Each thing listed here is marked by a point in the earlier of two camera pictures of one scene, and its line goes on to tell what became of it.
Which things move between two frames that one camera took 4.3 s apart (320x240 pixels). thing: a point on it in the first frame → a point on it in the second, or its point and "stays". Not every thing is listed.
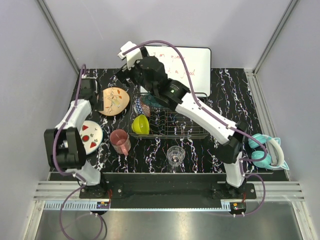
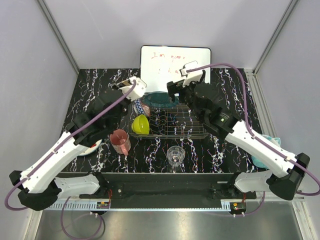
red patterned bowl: x=141 y=108 stays
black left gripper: x=99 y=107 → x=126 y=103
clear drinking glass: x=175 y=154 stays
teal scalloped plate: x=151 y=99 stays
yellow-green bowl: x=140 y=125 stays
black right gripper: x=124 y=74 → x=173 y=88
